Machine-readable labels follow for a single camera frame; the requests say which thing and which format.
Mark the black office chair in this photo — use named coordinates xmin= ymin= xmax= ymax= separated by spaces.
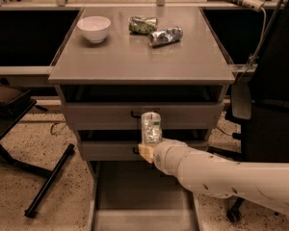
xmin=204 ymin=0 xmax=289 ymax=224

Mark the black table frame left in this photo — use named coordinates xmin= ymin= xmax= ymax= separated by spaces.
xmin=0 ymin=78 xmax=74 ymax=218

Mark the white bowl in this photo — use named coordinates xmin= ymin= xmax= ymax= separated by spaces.
xmin=77 ymin=16 xmax=111 ymax=43

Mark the grey drawer cabinet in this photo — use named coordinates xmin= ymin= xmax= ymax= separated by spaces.
xmin=47 ymin=5 xmax=236 ymax=231

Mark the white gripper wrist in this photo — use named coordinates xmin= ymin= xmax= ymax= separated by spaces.
xmin=138 ymin=140 xmax=190 ymax=176

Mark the black drawer handle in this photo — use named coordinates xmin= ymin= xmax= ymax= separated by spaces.
xmin=130 ymin=111 xmax=156 ymax=118
xmin=132 ymin=147 xmax=140 ymax=155

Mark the grey top drawer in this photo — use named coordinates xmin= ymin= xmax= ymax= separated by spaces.
xmin=62 ymin=103 xmax=223 ymax=130

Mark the black middle drawer handle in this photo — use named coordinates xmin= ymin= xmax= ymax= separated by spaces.
xmin=132 ymin=147 xmax=140 ymax=155

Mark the grey open bottom drawer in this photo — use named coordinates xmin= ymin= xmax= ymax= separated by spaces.
xmin=88 ymin=161 xmax=200 ymax=231

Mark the black top drawer handle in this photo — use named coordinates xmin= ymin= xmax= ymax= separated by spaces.
xmin=130 ymin=111 xmax=156 ymax=118

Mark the white cable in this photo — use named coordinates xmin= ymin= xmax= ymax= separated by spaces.
xmin=236 ymin=7 xmax=268 ymax=82

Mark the silver crushed can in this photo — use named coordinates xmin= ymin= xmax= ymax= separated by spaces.
xmin=148 ymin=27 xmax=183 ymax=47

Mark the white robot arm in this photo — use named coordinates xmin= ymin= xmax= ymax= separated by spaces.
xmin=139 ymin=140 xmax=289 ymax=217

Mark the grey middle drawer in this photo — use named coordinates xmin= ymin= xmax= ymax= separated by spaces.
xmin=78 ymin=141 xmax=144 ymax=161

